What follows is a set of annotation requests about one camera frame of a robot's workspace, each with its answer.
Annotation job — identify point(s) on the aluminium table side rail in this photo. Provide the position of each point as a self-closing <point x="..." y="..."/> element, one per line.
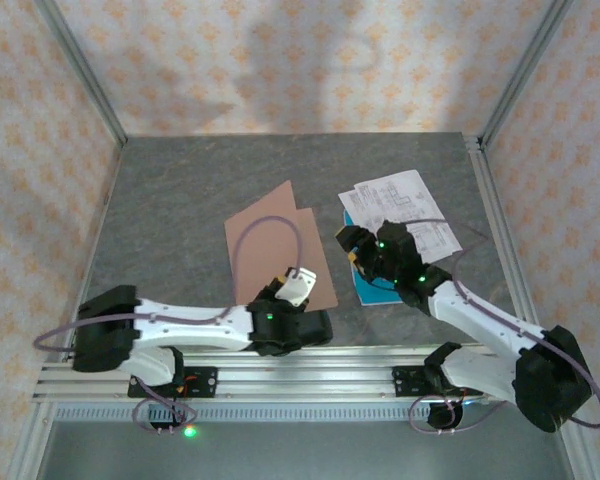
<point x="107" y="200"/>
<point x="495" y="210"/>

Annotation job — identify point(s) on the glowing status light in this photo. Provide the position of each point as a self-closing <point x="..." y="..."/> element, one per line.
<point x="190" y="431"/>

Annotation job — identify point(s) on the brown cardboard folder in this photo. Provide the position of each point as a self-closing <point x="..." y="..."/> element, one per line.
<point x="275" y="250"/>

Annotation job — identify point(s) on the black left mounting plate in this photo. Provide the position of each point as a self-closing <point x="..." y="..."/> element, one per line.
<point x="205" y="382"/>

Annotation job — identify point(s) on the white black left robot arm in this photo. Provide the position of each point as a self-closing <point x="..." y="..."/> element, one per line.
<point x="190" y="330"/>

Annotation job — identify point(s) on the aluminium frame post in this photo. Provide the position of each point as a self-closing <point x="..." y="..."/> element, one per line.
<point x="80" y="65"/>
<point x="525" y="65"/>

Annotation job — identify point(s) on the black mounting plate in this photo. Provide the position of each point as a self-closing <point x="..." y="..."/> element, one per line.
<point x="405" y="380"/>
<point x="205" y="382"/>

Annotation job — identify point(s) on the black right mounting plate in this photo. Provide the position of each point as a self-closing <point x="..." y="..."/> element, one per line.
<point x="405" y="380"/>

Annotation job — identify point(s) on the blue paper sheet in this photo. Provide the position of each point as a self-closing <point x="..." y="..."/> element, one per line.
<point x="375" y="292"/>

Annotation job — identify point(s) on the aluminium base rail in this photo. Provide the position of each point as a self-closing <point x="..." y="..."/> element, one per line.
<point x="305" y="375"/>

